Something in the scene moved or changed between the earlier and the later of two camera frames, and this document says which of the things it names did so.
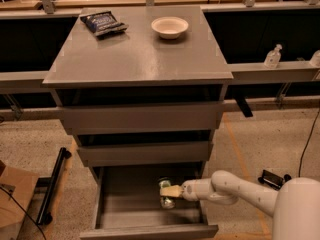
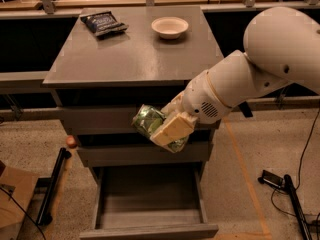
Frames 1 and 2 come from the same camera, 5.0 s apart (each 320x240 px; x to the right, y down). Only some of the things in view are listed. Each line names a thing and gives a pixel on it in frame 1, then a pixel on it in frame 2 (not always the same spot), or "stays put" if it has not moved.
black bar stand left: (43, 216) stays put
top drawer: (142, 118) stays put
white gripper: (190, 190) -> (201, 97)
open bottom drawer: (128, 203) stays put
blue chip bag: (103, 23) stays put
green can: (166, 202) -> (147, 118)
